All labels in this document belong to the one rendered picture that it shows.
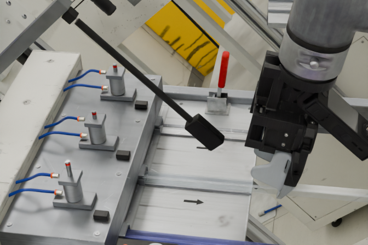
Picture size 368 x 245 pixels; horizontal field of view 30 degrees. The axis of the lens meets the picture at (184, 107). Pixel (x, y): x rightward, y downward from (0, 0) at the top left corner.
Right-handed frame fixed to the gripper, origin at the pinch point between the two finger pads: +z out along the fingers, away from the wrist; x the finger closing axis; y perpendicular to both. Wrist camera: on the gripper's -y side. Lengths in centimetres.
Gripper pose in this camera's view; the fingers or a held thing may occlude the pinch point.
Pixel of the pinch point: (286, 187)
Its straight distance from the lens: 94.3
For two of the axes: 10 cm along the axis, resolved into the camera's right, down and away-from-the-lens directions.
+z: -1.4, 7.6, 6.3
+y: -9.8, -2.2, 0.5
